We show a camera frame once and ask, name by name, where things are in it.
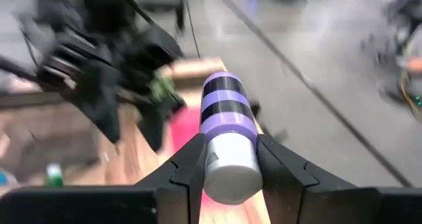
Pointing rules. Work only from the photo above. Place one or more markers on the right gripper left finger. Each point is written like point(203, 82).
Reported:
point(184, 184)

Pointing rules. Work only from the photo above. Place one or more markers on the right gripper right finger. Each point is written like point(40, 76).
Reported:
point(283, 184)

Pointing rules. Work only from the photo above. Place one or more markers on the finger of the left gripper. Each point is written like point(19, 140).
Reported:
point(155, 118)
point(107, 112)

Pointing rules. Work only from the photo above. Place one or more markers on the purple paint bottle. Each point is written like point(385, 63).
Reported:
point(227, 118)

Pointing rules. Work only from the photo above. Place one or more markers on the green paint bottle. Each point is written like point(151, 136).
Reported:
point(54, 178)

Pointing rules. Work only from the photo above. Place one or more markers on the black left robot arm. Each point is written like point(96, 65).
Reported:
point(82, 6)

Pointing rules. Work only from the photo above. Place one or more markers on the pink translucent plastic bin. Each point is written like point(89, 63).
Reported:
point(184, 125)

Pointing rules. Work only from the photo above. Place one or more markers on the black fin bracket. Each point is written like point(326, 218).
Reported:
point(255, 108)

